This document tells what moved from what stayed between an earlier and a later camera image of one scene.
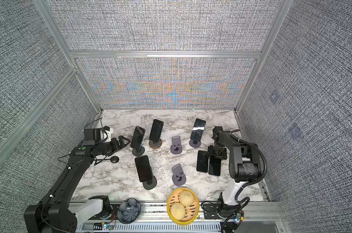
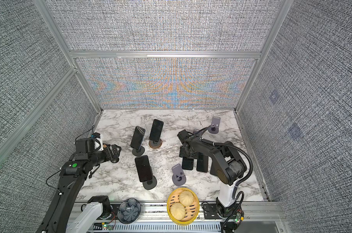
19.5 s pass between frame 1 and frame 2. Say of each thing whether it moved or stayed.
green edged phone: stayed
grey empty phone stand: stayed
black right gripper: moved
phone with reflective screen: moved
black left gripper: moved
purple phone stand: moved
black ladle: stayed
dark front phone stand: stayed
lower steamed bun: stayed
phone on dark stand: stayed
